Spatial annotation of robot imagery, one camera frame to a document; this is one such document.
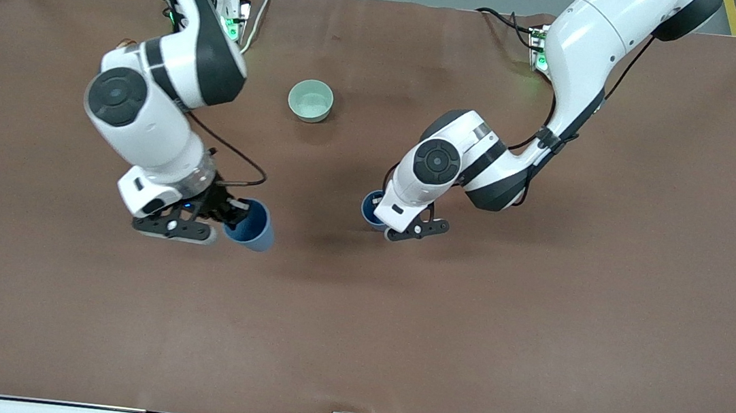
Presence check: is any blue plastic cup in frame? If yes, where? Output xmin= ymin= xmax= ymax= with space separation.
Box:
xmin=220 ymin=196 xmax=278 ymax=254
xmin=359 ymin=188 xmax=392 ymax=230

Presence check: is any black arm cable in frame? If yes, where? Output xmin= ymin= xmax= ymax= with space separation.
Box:
xmin=509 ymin=21 xmax=657 ymax=169
xmin=179 ymin=111 xmax=274 ymax=191

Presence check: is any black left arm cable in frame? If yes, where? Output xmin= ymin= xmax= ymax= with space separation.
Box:
xmin=509 ymin=21 xmax=657 ymax=169

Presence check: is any pale green bowl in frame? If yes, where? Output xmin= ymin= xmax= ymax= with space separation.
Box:
xmin=286 ymin=78 xmax=337 ymax=125

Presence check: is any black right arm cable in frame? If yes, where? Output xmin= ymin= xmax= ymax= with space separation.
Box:
xmin=179 ymin=111 xmax=274 ymax=191

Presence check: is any white toaster power cable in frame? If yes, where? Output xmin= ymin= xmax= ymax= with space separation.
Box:
xmin=239 ymin=0 xmax=278 ymax=58

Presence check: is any black cable on table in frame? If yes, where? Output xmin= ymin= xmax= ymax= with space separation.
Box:
xmin=472 ymin=6 xmax=539 ymax=51

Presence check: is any brown table cover mat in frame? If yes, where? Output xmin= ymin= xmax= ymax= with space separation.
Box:
xmin=0 ymin=0 xmax=736 ymax=413

